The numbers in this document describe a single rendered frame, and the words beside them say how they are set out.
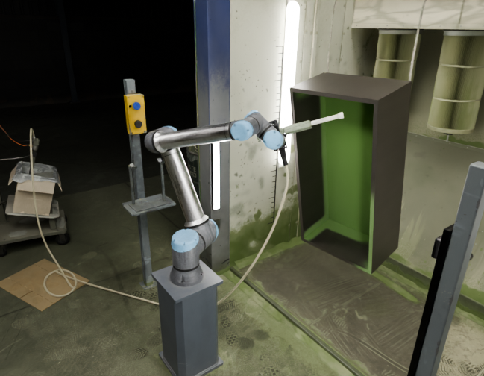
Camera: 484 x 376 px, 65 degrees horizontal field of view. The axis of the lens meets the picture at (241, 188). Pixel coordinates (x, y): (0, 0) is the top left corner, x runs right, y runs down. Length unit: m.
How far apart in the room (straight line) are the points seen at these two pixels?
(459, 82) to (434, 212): 1.05
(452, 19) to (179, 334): 2.71
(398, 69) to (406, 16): 0.41
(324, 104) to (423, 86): 1.25
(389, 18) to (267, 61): 1.04
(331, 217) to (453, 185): 1.03
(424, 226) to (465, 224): 2.30
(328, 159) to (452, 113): 0.98
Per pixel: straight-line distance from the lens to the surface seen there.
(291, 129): 2.16
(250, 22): 2.90
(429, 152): 3.74
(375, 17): 3.53
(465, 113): 3.29
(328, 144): 2.88
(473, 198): 1.21
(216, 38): 2.74
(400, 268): 3.55
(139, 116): 2.69
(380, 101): 2.14
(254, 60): 2.94
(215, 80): 2.76
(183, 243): 2.09
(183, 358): 2.45
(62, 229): 4.04
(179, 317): 2.24
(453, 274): 1.32
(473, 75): 3.25
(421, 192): 3.63
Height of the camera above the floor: 1.97
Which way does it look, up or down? 23 degrees down
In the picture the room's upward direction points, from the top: 1 degrees clockwise
